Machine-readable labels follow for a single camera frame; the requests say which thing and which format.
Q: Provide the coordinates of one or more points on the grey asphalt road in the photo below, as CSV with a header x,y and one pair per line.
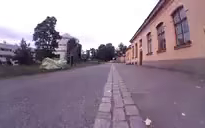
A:
x,y
46,96

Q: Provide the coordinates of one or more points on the grey asphalt pavement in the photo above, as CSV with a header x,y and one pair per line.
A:
x,y
170,96

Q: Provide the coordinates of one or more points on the tall dark tree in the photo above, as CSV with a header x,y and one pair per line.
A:
x,y
46,33

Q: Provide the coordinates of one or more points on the small dark tree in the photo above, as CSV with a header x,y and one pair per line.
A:
x,y
24,53

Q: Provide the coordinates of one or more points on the row of trees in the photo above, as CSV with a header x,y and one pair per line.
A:
x,y
105,52

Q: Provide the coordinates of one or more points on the orange building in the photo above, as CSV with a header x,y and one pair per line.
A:
x,y
196,51

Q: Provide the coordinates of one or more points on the dark bushy tree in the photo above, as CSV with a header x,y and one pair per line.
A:
x,y
73,50

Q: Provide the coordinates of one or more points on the white litter scrap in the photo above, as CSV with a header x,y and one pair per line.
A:
x,y
147,121

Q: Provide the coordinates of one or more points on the pale green covered heap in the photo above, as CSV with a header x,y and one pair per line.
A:
x,y
53,63

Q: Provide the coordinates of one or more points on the white building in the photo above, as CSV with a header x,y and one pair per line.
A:
x,y
61,48

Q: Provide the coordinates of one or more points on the cobblestone strip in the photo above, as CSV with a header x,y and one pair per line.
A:
x,y
118,100

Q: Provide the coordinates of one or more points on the grey building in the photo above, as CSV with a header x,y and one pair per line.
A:
x,y
3,50

